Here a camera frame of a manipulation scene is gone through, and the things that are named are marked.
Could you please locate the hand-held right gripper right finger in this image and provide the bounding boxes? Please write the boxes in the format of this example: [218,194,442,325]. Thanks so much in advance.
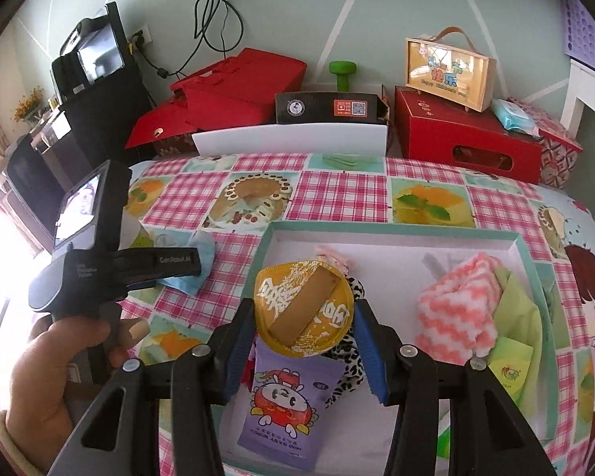
[353,297,559,476]

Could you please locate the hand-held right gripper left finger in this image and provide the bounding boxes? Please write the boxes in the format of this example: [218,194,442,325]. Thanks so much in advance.
[47,297,256,476]

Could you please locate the leopard print scrunchie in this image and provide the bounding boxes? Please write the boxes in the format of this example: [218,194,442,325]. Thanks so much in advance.
[327,278,369,407]

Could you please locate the purple wet wipes packet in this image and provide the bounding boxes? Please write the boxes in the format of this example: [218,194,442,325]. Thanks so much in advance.
[237,342,345,472]

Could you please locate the yellow round packet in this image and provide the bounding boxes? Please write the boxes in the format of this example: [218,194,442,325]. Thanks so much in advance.
[254,258,355,355]

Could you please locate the blue face mask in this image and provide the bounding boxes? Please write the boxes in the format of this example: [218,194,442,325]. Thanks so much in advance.
[159,233,216,294]

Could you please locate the pink white striped towel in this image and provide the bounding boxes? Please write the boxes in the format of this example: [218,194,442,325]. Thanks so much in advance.
[416,253,504,365]

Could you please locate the pale pink scrunchie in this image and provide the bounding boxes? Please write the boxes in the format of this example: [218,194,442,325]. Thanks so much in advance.
[316,245,353,274]

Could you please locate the teal edged white tray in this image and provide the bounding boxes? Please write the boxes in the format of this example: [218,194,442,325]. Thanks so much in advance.
[218,221,559,476]

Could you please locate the green tissue packet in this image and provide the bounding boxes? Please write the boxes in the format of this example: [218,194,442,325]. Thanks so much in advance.
[488,337,535,400]

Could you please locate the person's left hand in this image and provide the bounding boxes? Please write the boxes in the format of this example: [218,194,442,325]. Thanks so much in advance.
[5,318,150,476]

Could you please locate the brown patterned box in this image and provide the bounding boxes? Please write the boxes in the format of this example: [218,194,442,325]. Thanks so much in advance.
[153,134,199,159]

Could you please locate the pink checked printed tablecloth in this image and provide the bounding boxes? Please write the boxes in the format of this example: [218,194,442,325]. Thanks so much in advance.
[94,151,595,476]

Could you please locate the yellow flowers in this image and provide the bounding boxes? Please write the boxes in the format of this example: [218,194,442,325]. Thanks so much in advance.
[12,86,45,122]

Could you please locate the flat red gift box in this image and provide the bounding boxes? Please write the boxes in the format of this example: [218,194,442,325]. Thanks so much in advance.
[125,102,278,150]

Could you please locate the pale green folded cloth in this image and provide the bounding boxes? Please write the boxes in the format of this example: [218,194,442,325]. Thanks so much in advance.
[322,153,378,170]

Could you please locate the red box with window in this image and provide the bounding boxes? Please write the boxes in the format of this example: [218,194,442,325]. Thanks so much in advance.
[394,86,545,185]

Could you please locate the red gift box lid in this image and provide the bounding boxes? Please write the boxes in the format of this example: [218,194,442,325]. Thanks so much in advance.
[171,48,307,110]

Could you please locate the black cardboard box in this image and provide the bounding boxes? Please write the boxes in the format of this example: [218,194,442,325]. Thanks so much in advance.
[275,92,391,126]

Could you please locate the red patterned box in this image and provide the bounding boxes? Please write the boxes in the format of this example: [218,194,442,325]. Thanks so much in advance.
[508,98,584,189]

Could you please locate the blue wipes packet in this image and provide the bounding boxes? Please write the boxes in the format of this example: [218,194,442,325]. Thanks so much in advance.
[491,99,541,134]

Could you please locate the green dumbbell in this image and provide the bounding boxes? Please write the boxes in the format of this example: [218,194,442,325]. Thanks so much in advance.
[328,61,361,93]

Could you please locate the wooden framed gift box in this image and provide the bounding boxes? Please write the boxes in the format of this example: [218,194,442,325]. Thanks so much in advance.
[405,27,497,112]

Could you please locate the purple perforated panel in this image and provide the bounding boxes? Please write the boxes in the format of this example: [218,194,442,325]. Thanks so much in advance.
[562,0,595,81]

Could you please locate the cream hair tie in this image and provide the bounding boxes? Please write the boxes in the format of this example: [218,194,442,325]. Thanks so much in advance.
[0,409,48,476]

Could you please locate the white wall socket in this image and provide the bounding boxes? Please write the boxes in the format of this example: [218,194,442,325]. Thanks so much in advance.
[128,24,153,51]

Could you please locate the black cable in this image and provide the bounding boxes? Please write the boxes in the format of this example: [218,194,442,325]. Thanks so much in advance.
[139,0,245,80]

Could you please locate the white furniture frame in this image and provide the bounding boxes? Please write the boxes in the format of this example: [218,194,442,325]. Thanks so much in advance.
[560,59,595,132]

